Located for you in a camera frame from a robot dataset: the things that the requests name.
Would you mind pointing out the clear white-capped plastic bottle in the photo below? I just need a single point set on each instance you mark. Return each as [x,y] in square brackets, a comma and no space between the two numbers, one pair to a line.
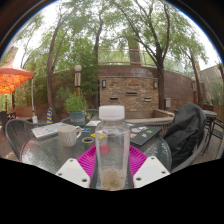
[112,133]

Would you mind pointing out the yellow card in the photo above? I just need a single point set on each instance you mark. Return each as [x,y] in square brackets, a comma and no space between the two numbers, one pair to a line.
[93,135]

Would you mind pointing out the grey wicker chair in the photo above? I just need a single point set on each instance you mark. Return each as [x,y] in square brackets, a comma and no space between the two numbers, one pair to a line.
[16,133]

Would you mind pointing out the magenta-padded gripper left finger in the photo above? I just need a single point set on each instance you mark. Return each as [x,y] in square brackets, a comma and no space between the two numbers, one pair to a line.
[71,171]

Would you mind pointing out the green plant in blue pot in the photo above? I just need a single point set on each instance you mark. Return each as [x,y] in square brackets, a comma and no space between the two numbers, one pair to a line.
[76,103]

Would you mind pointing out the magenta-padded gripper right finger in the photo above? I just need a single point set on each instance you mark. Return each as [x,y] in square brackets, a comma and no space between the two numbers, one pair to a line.
[151,171]

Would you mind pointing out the grey wall utility box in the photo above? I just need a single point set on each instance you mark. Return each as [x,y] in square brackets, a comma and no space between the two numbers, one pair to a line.
[168,102]

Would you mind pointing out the white sticker sheet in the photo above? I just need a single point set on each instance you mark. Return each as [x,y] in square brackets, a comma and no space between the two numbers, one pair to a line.
[93,123]

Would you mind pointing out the orange patio umbrella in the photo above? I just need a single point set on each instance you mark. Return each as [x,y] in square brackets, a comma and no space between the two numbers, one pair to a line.
[13,78]

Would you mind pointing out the round dark patio table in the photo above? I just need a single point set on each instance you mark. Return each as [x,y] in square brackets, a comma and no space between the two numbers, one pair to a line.
[210,115]

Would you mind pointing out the globe-topped wooden lamp post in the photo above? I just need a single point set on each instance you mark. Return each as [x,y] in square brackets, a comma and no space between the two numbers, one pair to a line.
[78,78]

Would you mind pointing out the black wall lantern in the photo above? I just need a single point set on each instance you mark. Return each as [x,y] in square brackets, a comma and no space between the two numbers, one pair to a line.
[155,84]
[104,84]

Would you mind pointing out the blue yellow striped cone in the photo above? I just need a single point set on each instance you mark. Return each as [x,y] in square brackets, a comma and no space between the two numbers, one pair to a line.
[49,116]

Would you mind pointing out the white ribbed ceramic mug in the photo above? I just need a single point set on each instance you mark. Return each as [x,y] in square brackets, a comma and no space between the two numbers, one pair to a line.
[67,136]

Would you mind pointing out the black stickered laptop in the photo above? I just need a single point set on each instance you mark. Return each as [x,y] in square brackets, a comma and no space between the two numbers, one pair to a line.
[146,135]

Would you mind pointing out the tape roll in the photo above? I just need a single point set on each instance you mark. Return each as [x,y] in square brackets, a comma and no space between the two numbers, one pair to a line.
[88,140]

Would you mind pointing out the colourful sticker card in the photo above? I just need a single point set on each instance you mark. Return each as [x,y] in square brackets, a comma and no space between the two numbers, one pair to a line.
[85,129]

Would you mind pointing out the black backpack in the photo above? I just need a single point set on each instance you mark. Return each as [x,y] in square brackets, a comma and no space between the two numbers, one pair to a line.
[185,133]

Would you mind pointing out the silver stickered laptop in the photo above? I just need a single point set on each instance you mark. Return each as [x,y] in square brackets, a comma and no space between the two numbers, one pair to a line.
[48,130]

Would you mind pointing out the grey chair holding backpack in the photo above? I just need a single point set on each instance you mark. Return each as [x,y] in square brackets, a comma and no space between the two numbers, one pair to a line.
[196,156]

